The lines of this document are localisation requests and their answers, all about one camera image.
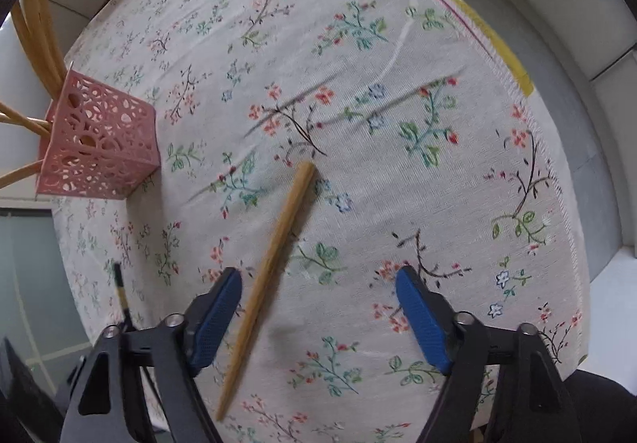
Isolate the black chopstick gold band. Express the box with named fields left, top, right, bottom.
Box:
left=113, top=262, right=133, bottom=330

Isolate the pink perforated utensil holder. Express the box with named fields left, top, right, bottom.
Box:
left=35, top=69, right=160, bottom=199

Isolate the floral tablecloth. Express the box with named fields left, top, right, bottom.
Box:
left=54, top=0, right=588, bottom=442

